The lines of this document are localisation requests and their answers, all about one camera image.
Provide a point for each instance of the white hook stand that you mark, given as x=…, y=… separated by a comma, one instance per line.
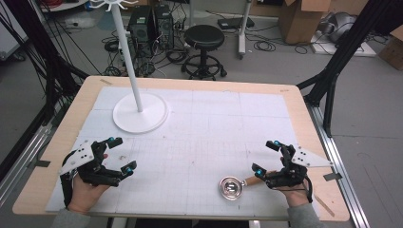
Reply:
x=139, y=117

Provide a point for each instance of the large open cardboard box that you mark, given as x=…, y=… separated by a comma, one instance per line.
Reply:
x=301, y=25

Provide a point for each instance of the person's right hand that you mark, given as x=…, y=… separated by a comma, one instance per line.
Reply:
x=296, y=196

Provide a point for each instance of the white flat board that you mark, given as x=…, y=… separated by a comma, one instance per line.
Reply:
x=364, y=50

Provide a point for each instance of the white cabinet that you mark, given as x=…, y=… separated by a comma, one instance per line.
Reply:
x=9, y=34

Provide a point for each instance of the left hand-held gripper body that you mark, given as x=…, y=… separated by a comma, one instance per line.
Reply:
x=90, y=172

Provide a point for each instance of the black metal frame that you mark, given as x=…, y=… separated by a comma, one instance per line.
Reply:
x=50, y=63
x=329, y=79

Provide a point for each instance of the black flat device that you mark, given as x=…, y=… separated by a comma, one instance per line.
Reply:
x=234, y=22

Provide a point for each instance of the aluminium rail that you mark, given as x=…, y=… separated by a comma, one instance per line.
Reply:
x=342, y=164
x=22, y=161

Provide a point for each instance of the small cardboard box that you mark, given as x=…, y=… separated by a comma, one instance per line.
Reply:
x=393, y=50

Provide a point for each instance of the white round tabletop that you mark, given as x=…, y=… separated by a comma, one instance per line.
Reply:
x=63, y=5

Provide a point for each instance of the white grid mat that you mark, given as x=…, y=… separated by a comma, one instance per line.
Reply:
x=206, y=136

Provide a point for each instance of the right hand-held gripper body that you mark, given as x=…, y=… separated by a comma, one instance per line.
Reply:
x=293, y=172

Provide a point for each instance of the black round stool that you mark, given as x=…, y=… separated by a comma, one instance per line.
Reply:
x=204, y=36

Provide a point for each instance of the grey round appliance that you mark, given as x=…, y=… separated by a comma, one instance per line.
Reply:
x=340, y=27

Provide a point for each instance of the black computer tower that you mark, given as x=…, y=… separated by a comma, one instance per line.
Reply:
x=141, y=28
x=164, y=28

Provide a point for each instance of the person's left hand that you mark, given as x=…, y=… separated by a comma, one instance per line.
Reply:
x=84, y=196

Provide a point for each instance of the white rolling stand leg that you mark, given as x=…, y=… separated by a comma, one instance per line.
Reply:
x=242, y=34

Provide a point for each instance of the black tape strip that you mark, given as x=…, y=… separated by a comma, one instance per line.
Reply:
x=332, y=176
x=42, y=163

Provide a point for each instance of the tan tape strip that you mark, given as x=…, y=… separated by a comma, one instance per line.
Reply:
x=106, y=82

